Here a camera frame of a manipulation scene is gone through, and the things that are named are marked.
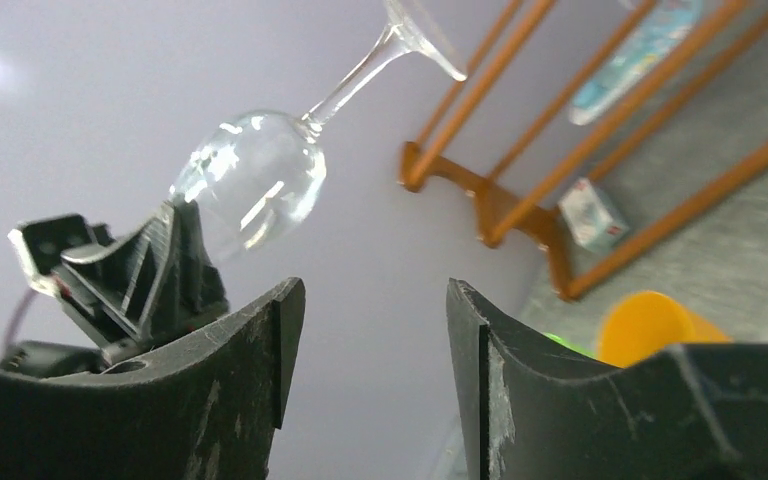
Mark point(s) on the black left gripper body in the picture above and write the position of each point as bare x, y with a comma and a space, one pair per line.
82, 267

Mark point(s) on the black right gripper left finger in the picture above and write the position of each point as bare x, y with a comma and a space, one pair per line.
205, 406

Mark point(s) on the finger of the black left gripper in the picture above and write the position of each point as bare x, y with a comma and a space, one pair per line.
176, 287

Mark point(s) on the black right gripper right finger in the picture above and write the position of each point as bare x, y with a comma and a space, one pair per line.
531, 408

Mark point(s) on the clear wine glass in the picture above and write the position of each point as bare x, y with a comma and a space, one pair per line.
259, 175

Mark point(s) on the orange wooden shelf rack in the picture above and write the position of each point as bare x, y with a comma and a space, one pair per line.
499, 211

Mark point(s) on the orange plastic goblet near green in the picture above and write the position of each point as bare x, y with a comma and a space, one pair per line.
643, 323

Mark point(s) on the small white box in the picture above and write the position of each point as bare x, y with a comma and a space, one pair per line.
591, 217

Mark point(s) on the blue white blister pack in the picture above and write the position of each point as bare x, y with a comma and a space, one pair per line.
660, 32

